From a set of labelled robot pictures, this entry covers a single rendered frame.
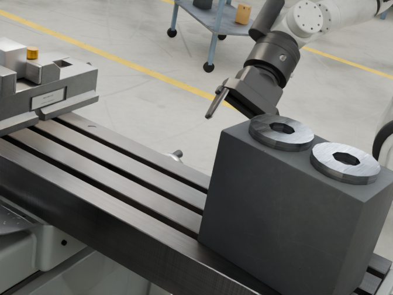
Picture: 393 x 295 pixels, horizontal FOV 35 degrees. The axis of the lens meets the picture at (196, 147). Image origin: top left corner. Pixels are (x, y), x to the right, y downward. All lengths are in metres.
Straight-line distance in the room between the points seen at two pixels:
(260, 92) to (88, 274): 0.50
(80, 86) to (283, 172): 0.61
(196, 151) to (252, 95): 2.21
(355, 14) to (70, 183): 0.66
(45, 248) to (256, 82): 0.47
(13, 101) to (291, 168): 0.57
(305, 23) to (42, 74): 0.50
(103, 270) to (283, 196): 0.60
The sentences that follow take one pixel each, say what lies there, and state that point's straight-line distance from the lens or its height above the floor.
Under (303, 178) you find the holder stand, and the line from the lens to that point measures 0.79.
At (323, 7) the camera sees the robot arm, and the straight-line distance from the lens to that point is 1.26.
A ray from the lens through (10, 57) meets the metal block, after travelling 1.17.
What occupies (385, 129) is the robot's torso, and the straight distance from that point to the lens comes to 1.24.
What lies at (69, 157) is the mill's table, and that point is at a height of 0.94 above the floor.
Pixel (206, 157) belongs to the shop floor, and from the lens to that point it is 3.25.
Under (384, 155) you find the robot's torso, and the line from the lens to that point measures 1.23.
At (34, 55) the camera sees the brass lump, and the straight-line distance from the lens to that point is 1.20.
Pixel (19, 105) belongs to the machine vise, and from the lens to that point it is 1.18.
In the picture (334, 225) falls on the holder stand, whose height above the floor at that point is 1.08.
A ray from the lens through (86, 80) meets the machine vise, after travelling 1.30.
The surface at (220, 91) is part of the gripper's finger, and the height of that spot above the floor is 1.09.
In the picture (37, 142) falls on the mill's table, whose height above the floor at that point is 0.94.
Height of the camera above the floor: 1.47
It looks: 26 degrees down
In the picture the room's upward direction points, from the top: 11 degrees clockwise
